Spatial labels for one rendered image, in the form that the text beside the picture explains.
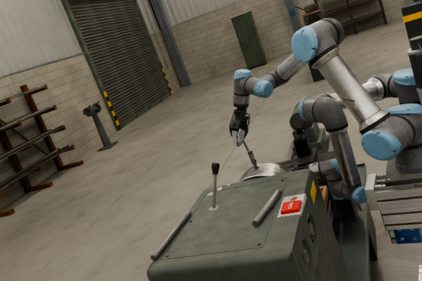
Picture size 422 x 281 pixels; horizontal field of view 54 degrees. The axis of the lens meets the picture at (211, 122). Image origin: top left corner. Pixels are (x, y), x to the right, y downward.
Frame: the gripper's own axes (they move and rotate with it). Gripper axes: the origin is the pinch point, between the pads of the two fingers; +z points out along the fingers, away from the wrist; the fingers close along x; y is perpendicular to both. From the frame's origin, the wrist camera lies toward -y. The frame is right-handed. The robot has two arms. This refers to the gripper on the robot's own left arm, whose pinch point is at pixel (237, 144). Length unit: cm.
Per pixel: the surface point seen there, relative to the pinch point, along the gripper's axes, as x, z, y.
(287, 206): -31, -7, -59
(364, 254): -65, 58, 17
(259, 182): -17.1, 0.1, -32.7
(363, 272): -65, 58, 2
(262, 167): -14.8, 3.2, -12.9
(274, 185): -23.8, -2.7, -38.8
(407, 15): -116, -26, 448
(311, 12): 45, 14, 855
